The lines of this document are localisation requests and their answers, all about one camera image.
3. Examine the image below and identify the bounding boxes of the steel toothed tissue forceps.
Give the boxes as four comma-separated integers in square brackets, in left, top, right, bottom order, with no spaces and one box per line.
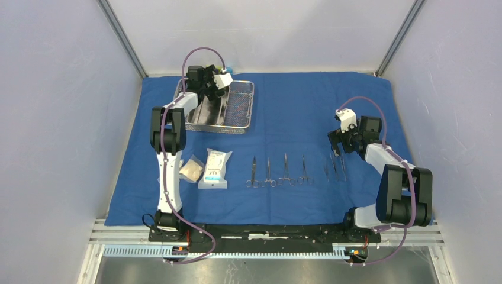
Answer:
[330,153,340,181]

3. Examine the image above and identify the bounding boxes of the metal mesh tray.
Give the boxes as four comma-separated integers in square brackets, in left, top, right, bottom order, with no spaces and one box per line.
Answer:
[185,80,254,134]

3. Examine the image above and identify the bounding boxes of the steel needle holder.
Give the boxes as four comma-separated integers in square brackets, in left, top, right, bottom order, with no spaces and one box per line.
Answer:
[297,155,314,185]

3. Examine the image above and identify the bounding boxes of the steel hemostat forceps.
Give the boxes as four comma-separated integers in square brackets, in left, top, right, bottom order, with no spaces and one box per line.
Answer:
[277,153,295,186]

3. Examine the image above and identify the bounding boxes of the blue surgical wrap cloth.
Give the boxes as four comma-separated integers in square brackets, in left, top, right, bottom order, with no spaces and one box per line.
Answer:
[104,71,435,227]

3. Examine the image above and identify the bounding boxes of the steel ring-handled forceps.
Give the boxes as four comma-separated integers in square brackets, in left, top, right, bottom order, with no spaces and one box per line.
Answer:
[260,158,277,188]

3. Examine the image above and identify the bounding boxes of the beige gauze packet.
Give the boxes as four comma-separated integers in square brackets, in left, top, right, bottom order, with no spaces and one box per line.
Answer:
[179,155,205,183]

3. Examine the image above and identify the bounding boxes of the steel surgical scissors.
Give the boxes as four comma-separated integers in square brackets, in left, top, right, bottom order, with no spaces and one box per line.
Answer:
[246,156,259,188]

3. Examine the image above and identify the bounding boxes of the white sterile packet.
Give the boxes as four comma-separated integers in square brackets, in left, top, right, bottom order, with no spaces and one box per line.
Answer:
[198,148,233,189]

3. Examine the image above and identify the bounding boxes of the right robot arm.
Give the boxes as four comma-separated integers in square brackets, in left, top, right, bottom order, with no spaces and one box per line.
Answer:
[328,114,433,241]

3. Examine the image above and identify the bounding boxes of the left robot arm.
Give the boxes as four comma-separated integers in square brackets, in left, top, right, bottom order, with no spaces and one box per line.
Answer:
[150,65,233,241]

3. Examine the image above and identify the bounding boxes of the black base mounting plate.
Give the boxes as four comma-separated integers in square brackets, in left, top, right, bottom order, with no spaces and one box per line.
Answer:
[148,224,382,253]

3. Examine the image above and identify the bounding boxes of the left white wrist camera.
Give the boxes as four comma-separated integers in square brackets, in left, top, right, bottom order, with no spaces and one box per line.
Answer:
[213,72,233,89]

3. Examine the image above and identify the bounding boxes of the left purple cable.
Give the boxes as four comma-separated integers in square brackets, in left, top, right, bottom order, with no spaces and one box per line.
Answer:
[159,47,227,266]

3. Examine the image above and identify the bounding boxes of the slotted cable duct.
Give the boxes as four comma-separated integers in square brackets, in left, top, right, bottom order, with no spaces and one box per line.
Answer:
[102,244,365,260]

